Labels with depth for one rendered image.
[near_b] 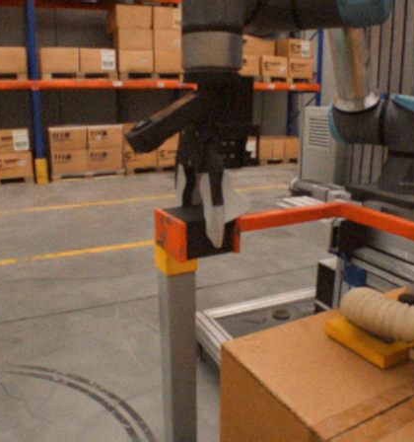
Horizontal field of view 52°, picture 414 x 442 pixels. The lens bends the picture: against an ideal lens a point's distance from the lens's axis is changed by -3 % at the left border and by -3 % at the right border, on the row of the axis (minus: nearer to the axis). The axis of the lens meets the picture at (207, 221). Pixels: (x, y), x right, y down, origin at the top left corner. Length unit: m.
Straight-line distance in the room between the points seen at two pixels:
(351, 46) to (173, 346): 0.74
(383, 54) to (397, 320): 1.05
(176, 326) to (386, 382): 0.46
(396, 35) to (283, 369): 1.08
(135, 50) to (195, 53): 7.15
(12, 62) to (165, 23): 2.56
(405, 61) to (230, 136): 0.91
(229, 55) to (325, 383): 0.39
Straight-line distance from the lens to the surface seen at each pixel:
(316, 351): 0.57
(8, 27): 8.75
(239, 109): 0.55
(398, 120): 1.12
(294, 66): 9.03
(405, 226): 0.62
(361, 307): 0.51
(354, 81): 1.08
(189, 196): 0.59
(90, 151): 7.42
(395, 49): 1.40
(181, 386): 0.96
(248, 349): 0.56
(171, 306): 0.85
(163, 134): 0.50
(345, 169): 1.53
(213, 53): 0.52
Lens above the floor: 1.25
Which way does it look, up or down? 15 degrees down
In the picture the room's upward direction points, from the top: straight up
